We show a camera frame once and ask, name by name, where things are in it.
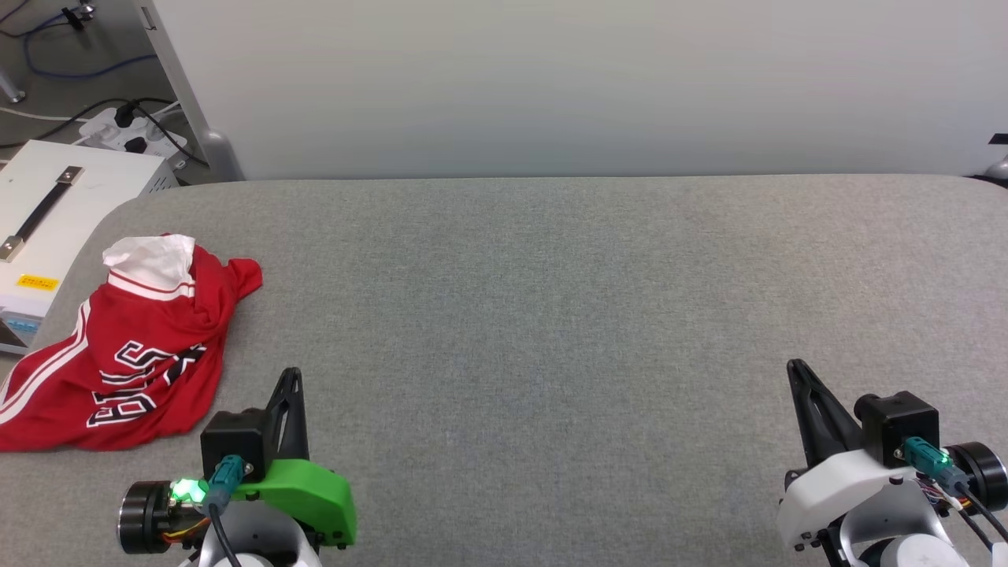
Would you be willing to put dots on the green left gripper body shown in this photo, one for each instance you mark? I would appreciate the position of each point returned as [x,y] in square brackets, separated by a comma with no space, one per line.
[315,492]

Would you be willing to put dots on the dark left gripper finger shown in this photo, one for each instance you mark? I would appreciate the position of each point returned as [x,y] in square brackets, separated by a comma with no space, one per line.
[290,425]

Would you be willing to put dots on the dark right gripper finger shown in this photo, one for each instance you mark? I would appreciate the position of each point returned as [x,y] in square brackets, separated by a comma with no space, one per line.
[819,425]

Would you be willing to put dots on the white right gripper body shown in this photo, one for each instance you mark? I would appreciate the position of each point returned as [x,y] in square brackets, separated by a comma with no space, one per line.
[850,488]

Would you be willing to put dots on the red basketball jersey white trim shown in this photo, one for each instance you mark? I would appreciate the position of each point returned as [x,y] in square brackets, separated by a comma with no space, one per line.
[150,370]

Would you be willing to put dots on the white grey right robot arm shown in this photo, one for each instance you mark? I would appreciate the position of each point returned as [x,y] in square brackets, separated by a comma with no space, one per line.
[980,472]

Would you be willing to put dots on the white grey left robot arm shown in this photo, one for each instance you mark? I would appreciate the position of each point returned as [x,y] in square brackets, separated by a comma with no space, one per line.
[146,516]

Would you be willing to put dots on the grey metal stand foot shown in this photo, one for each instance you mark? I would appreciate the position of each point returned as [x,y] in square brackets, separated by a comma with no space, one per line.
[1000,169]

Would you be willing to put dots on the white power strip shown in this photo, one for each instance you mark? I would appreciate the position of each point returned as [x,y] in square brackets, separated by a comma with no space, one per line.
[118,134]

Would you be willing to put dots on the white partition panel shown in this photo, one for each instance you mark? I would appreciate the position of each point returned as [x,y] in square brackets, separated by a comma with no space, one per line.
[551,87]

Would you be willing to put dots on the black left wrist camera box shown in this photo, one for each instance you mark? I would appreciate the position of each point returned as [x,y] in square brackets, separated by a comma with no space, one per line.
[232,437]

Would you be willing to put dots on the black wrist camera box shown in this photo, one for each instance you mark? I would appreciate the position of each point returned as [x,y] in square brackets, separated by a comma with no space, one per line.
[898,421]
[232,437]

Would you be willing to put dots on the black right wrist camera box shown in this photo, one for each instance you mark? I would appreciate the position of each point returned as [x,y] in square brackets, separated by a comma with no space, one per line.
[898,421]

